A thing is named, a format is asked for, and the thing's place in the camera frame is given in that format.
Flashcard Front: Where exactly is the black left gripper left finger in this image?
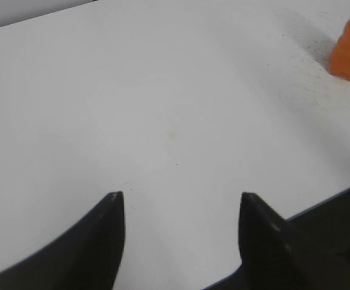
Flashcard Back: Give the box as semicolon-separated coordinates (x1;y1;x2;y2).
0;192;124;289

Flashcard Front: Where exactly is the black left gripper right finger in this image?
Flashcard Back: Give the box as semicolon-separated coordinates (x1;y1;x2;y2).
238;192;350;289

